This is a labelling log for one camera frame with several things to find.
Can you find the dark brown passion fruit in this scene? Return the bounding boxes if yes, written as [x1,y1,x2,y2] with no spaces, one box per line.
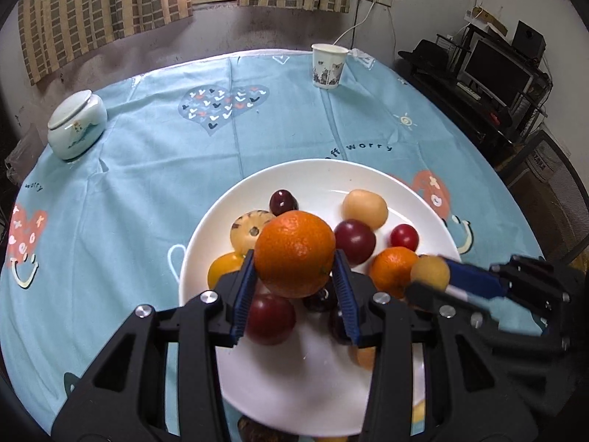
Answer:
[237,415,288,442]

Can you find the white power cable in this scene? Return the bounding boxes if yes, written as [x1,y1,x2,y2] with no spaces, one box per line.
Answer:
[334,0,375,49]

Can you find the dark red plum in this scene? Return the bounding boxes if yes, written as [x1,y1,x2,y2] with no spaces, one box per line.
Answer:
[334,220,377,266]

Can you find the black speaker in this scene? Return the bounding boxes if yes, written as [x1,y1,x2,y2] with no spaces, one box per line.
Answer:
[512,21,547,60]

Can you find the large red plum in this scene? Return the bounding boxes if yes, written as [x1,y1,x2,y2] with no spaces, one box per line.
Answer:
[246,292,296,346]

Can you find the large orange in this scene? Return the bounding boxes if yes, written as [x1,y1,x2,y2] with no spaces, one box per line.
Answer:
[254,210,336,298]

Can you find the white oval plate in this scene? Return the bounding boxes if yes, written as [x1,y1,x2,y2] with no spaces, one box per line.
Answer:
[179,159,462,439]

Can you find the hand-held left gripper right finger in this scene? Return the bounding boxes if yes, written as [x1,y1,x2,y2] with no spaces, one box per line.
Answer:
[332,249,539,442]

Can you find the small dark purple plum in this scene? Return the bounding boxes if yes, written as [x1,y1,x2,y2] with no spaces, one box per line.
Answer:
[301,281,338,312]

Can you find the orange tangerine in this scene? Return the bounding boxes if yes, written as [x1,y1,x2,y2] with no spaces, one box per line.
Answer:
[369,247,420,300]

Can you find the yellow-orange persimmon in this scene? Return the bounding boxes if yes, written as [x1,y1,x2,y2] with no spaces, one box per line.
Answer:
[207,252,246,291]
[352,345,378,371]

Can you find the clear plastic bag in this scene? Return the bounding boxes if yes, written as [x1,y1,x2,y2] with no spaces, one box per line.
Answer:
[4,124,35,185]

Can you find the black media desk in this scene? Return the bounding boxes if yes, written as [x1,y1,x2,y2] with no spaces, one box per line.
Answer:
[407,25,553,166]

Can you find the small olive-tan longan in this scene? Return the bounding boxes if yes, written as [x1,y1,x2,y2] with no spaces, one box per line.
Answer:
[410,255,451,292]

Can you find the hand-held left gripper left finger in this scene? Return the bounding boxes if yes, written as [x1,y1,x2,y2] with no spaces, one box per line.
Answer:
[50,249,257,442]

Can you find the small red plum right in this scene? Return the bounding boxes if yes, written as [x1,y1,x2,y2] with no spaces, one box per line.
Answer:
[390,224,420,250]

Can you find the black hat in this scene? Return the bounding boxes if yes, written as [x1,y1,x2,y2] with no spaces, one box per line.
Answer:
[397,39,454,74]

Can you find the pale green ceramic jar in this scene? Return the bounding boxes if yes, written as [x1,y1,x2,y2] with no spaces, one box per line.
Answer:
[47,91,108,161]

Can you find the light blue printed tablecloth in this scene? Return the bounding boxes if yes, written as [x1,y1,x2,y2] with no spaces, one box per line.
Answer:
[0,48,546,442]

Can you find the black mesh chair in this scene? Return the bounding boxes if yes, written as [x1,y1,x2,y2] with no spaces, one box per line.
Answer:
[499,129,589,268]

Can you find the printed paper cup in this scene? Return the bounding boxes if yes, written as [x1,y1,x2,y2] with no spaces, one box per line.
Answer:
[311,43,349,90]

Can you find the black computer monitor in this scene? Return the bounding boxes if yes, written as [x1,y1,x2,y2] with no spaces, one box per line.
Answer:
[462,37,537,106]

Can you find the wide checked curtain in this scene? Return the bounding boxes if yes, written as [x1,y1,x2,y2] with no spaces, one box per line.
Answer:
[17,0,194,86]

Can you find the tan longan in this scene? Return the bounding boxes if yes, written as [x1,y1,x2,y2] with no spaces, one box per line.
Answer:
[341,189,388,230]

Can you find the pale yellow spotted pear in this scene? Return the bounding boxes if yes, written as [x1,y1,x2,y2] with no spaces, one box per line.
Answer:
[229,210,274,255]

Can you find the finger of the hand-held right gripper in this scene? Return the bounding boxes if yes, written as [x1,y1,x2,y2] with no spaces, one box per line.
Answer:
[406,282,568,360]
[437,255,574,307]

